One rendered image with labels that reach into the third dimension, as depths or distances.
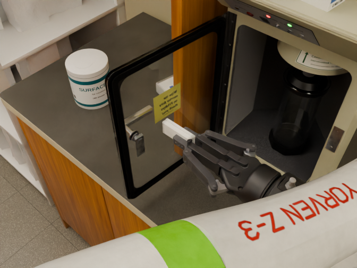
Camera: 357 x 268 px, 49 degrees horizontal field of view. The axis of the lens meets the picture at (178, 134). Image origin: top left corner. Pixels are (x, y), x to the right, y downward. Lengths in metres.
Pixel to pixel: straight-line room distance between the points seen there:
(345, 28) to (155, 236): 0.42
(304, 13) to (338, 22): 0.05
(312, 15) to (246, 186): 0.28
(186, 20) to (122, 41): 0.75
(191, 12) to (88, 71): 0.46
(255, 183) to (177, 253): 0.34
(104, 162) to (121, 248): 0.83
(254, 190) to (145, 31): 1.10
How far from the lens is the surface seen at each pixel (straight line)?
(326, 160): 0.94
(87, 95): 1.25
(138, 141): 0.82
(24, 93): 1.42
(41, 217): 2.23
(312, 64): 0.84
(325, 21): 0.63
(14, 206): 2.32
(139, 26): 1.66
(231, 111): 1.04
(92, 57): 1.26
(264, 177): 0.64
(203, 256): 0.32
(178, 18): 0.84
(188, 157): 0.68
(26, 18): 1.74
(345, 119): 0.85
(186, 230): 0.34
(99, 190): 1.29
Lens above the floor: 1.82
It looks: 48 degrees down
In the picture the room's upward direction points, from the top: straight up
